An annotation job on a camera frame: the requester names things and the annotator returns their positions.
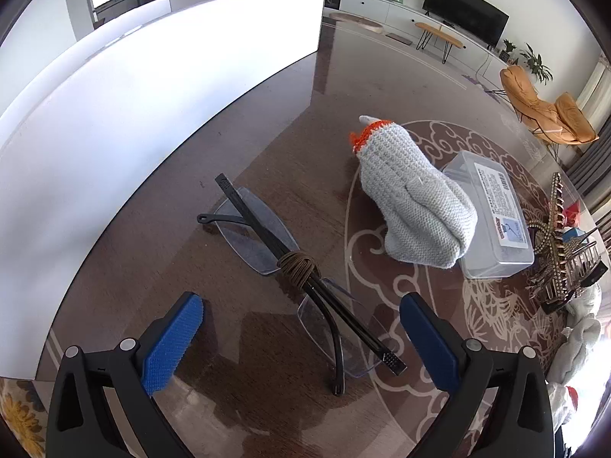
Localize round beige rug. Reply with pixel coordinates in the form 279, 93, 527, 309
329, 12, 385, 34

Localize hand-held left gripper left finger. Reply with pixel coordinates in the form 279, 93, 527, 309
45, 291, 206, 458

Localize rhinestone comb hair claw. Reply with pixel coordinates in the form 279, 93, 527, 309
525, 172, 600, 297

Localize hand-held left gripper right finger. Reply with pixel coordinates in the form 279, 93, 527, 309
398, 292, 557, 458

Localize white television cabinet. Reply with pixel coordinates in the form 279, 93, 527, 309
340, 0, 521, 87

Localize clear plastic box with label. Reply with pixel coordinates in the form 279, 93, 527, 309
441, 149, 535, 281

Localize tall leafy potted plant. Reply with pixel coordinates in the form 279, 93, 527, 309
520, 43, 554, 85

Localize grey curtain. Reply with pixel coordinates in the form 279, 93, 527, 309
558, 57, 611, 211

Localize rimless glasses with black temples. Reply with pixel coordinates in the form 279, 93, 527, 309
197, 173, 408, 397

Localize orange lounge chair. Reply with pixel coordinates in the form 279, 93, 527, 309
499, 64, 600, 146

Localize brown hair tie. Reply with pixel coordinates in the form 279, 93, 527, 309
276, 250, 322, 292

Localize grey knit glove orange cuff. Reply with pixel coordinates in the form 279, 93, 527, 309
351, 115, 479, 270

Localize white knit cloth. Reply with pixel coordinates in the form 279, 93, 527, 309
546, 286, 603, 427

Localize wooden bench with black legs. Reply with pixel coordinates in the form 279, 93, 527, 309
414, 21, 466, 65

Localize floral cloth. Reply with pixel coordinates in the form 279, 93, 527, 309
0, 376, 48, 458

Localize rhinestone bow hair clip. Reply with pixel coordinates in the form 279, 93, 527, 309
525, 267, 602, 314

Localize black television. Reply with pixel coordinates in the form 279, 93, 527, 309
422, 0, 510, 48

